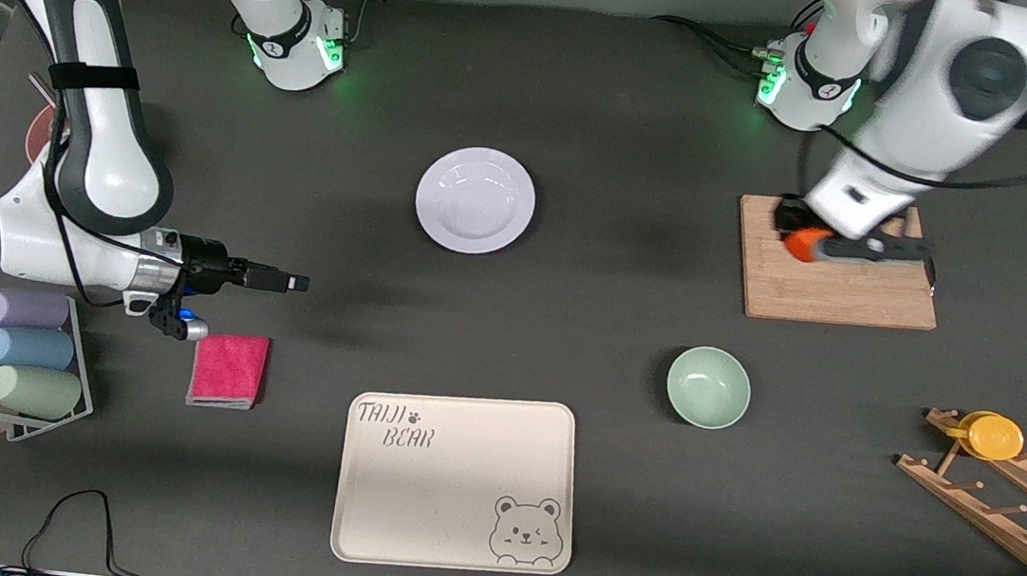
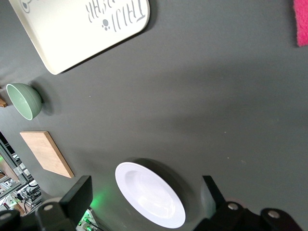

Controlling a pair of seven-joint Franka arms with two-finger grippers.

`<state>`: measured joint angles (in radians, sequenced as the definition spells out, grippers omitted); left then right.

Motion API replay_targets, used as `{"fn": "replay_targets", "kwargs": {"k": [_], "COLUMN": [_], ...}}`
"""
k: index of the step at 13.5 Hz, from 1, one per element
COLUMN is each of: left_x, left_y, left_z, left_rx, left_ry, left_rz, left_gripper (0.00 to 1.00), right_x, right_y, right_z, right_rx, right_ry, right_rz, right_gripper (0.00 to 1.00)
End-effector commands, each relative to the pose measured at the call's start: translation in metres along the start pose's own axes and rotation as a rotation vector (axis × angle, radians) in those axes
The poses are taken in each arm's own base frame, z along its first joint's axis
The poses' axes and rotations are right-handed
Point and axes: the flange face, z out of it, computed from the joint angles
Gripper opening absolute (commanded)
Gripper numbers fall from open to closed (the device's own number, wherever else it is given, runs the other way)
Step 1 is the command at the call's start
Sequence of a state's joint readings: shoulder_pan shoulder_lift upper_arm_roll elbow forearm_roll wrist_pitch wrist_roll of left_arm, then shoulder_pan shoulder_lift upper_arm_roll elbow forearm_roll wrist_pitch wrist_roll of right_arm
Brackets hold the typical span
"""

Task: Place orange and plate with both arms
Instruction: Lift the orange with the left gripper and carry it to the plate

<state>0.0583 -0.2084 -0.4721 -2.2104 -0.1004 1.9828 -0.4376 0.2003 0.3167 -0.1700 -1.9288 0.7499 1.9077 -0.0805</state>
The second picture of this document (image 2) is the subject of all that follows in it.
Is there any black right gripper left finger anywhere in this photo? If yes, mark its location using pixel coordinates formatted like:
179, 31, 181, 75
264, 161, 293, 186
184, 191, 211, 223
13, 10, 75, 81
35, 175, 93, 231

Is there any white round plate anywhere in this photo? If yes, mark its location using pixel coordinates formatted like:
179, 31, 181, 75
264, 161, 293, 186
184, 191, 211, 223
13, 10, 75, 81
115, 162, 187, 229

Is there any pink folded cloth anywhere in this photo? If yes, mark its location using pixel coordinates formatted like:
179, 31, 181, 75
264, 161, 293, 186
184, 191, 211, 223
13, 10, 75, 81
293, 0, 308, 48

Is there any wooden peg rack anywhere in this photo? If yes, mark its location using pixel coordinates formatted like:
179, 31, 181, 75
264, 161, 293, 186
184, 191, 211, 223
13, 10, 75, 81
0, 90, 8, 108

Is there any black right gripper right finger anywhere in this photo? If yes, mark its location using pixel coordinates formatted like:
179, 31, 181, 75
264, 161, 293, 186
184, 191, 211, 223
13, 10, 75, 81
192, 175, 262, 231

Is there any aluminium frame shelf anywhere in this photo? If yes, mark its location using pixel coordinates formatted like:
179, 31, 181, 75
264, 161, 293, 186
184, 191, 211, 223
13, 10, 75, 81
0, 131, 43, 217

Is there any pale green bowl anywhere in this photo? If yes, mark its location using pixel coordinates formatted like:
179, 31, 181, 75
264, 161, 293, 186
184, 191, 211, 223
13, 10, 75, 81
6, 83, 43, 121

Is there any cream tray with bear print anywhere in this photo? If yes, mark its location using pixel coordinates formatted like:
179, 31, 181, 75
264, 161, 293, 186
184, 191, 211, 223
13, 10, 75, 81
8, 0, 151, 75

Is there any wooden cutting board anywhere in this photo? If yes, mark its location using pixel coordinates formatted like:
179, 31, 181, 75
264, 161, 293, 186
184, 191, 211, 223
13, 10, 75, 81
19, 131, 75, 179

